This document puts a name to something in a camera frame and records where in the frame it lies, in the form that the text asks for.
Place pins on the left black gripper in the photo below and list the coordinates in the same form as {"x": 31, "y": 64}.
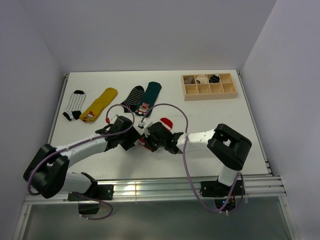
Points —
{"x": 134, "y": 136}

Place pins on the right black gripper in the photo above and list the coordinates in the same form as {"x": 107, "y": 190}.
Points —
{"x": 148, "y": 143}

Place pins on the red white santa sock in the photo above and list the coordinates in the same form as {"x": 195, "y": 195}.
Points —
{"x": 165, "y": 122}

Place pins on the dark green reindeer sock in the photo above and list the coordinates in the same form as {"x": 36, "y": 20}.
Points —
{"x": 148, "y": 99}

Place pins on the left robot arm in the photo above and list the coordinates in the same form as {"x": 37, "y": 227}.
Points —
{"x": 48, "y": 171}

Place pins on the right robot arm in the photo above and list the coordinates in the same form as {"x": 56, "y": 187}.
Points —
{"x": 228, "y": 145}

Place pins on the mustard yellow sock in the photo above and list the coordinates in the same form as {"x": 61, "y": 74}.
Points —
{"x": 96, "y": 108}

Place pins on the black white striped ankle sock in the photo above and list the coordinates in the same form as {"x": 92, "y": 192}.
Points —
{"x": 132, "y": 100}

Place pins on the beige rolled sock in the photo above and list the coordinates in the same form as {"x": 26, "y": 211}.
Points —
{"x": 189, "y": 80}

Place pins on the wooden compartment box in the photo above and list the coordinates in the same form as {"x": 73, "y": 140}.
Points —
{"x": 225, "y": 89}

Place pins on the cream rolled sock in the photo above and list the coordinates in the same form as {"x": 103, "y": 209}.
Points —
{"x": 201, "y": 79}

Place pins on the black rolled sock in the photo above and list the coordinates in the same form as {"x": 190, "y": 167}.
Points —
{"x": 213, "y": 79}

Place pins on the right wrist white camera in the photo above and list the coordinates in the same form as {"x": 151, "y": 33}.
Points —
{"x": 145, "y": 123}

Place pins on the wrist white camera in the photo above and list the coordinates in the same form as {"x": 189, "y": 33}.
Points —
{"x": 111, "y": 120}
{"x": 145, "y": 123}

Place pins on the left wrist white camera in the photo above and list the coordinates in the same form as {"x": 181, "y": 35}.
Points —
{"x": 111, "y": 120}

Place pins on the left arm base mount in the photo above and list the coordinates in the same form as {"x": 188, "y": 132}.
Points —
{"x": 90, "y": 202}

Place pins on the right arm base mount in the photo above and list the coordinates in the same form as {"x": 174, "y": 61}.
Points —
{"x": 219, "y": 192}

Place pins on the aluminium front rail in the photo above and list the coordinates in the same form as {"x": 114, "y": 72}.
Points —
{"x": 176, "y": 189}

